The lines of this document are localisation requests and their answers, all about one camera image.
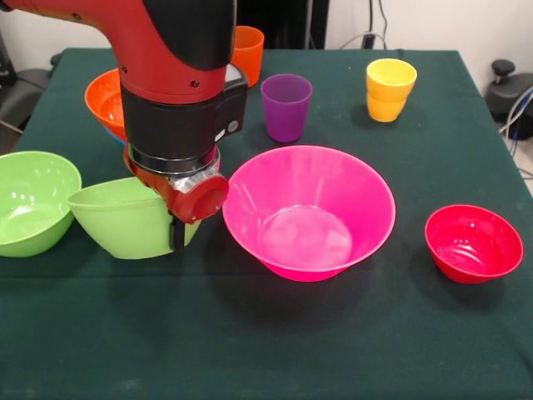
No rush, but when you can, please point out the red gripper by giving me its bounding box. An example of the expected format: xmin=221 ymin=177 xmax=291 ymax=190
xmin=122 ymin=147 xmax=231 ymax=253

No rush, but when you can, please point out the large green plastic bowl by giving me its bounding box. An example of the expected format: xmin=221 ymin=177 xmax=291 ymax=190
xmin=67 ymin=177 xmax=205 ymax=260
xmin=0 ymin=150 xmax=83 ymax=258

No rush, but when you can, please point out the blue plastic bowl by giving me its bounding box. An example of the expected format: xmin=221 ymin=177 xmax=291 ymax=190
xmin=103 ymin=127 xmax=127 ymax=148

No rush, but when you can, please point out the pink plastic bowl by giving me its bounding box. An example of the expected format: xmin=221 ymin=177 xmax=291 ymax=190
xmin=221 ymin=145 xmax=397 ymax=283

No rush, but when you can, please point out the orange plastic bowl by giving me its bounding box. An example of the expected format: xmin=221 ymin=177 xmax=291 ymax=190
xmin=84 ymin=68 xmax=128 ymax=142

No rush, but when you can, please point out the dark green tablecloth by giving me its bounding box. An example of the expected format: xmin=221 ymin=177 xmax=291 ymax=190
xmin=0 ymin=47 xmax=533 ymax=400

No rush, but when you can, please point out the purple plastic cup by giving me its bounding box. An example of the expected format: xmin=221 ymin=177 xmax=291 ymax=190
xmin=260 ymin=73 xmax=314 ymax=143

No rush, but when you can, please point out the orange plastic cup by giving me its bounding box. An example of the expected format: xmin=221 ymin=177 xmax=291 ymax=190
xmin=231 ymin=25 xmax=266 ymax=88

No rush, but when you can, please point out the black office chair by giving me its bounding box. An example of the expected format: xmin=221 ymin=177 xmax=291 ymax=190
xmin=0 ymin=31 xmax=63 ymax=134

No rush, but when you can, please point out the yellow plastic cup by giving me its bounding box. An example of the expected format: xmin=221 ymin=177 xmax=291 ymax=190
xmin=366 ymin=57 xmax=418 ymax=103
xmin=366 ymin=93 xmax=407 ymax=123

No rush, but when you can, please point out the small red plastic bowl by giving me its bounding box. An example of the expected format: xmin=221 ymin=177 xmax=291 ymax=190
xmin=424 ymin=203 xmax=525 ymax=285

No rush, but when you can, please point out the black equipment base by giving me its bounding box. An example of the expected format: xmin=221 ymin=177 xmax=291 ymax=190
xmin=485 ymin=59 xmax=533 ymax=123

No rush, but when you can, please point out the bundle of grey cables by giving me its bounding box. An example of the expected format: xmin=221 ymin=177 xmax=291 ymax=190
xmin=498 ymin=85 xmax=533 ymax=145

